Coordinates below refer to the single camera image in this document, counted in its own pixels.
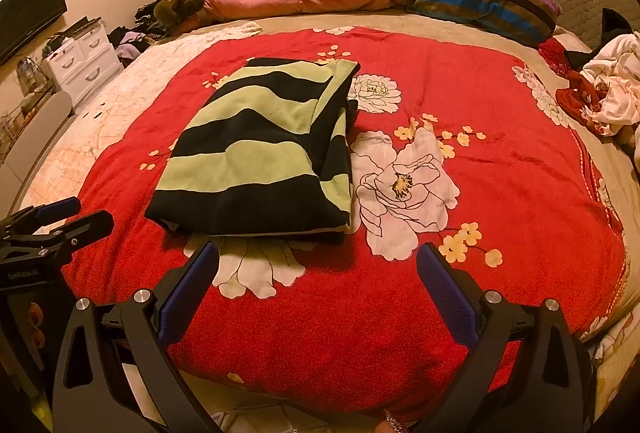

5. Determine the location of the red floral blanket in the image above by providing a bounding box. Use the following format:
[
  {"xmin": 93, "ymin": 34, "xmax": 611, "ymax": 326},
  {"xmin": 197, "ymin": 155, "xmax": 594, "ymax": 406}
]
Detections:
[{"xmin": 60, "ymin": 26, "xmax": 628, "ymax": 424}]

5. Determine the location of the small cluttered shelf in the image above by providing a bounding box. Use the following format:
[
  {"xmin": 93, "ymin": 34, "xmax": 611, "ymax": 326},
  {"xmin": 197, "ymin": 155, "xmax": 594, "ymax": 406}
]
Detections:
[{"xmin": 0, "ymin": 56, "xmax": 53, "ymax": 134}]

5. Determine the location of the person's left hand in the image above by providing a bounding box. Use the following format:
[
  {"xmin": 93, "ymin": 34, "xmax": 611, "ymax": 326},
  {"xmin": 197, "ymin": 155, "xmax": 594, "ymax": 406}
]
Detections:
[{"xmin": 25, "ymin": 300, "xmax": 46, "ymax": 331}]

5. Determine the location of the black cloth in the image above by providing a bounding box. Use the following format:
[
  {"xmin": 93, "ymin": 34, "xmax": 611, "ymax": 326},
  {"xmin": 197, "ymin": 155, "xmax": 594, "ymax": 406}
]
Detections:
[{"xmin": 600, "ymin": 7, "xmax": 636, "ymax": 45}]

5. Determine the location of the red patterned cloth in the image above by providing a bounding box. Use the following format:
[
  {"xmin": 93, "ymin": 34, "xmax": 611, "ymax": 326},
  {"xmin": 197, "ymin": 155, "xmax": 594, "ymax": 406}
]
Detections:
[{"xmin": 537, "ymin": 36, "xmax": 608, "ymax": 134}]

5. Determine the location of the light pink quilt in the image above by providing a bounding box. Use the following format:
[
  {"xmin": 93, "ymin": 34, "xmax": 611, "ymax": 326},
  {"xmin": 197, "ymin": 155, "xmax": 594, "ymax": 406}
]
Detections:
[{"xmin": 17, "ymin": 28, "xmax": 261, "ymax": 214}]

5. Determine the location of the white clothes pile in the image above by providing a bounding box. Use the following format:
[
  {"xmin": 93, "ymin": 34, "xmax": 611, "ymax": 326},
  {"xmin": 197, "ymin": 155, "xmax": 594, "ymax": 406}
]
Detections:
[{"xmin": 580, "ymin": 30, "xmax": 640, "ymax": 138}]

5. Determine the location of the white drawer cabinet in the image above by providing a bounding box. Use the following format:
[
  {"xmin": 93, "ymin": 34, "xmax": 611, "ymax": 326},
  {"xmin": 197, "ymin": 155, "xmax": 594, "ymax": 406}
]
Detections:
[{"xmin": 40, "ymin": 16, "xmax": 125, "ymax": 109}]

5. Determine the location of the grey rounded chair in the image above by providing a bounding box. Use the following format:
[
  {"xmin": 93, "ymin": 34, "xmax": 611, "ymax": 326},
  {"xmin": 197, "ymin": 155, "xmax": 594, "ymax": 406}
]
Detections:
[{"xmin": 0, "ymin": 90, "xmax": 75, "ymax": 209}]

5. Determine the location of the sparkly shoe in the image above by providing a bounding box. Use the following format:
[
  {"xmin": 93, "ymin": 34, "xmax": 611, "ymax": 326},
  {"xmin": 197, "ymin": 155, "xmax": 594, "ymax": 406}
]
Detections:
[{"xmin": 375, "ymin": 408, "xmax": 416, "ymax": 433}]

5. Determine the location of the black television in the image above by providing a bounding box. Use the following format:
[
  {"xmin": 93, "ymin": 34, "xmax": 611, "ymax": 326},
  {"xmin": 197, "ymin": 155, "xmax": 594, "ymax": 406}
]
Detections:
[{"xmin": 0, "ymin": 0, "xmax": 68, "ymax": 64}]

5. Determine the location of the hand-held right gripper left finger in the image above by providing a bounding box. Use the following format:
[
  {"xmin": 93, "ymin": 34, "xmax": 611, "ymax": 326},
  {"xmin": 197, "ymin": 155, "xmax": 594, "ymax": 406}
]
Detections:
[{"xmin": 51, "ymin": 240, "xmax": 221, "ymax": 433}]

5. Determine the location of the striped frog sweater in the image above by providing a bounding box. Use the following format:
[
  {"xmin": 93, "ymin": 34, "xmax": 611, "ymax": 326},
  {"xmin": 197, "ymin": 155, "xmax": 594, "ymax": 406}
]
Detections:
[{"xmin": 144, "ymin": 57, "xmax": 362, "ymax": 245}]

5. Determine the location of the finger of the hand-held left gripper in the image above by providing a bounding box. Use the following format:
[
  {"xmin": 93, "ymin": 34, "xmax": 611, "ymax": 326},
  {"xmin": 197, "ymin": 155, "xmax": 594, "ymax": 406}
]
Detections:
[
  {"xmin": 0, "ymin": 196, "xmax": 82, "ymax": 236},
  {"xmin": 0, "ymin": 210, "xmax": 116, "ymax": 260}
]

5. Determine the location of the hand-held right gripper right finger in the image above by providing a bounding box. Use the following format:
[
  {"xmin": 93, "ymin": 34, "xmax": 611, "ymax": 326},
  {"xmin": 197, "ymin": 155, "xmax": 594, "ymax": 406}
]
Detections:
[{"xmin": 416, "ymin": 242, "xmax": 598, "ymax": 433}]

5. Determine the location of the dark clothes pile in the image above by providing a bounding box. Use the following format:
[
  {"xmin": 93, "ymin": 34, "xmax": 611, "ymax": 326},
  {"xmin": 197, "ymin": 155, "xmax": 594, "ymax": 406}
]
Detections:
[{"xmin": 107, "ymin": 0, "xmax": 173, "ymax": 64}]

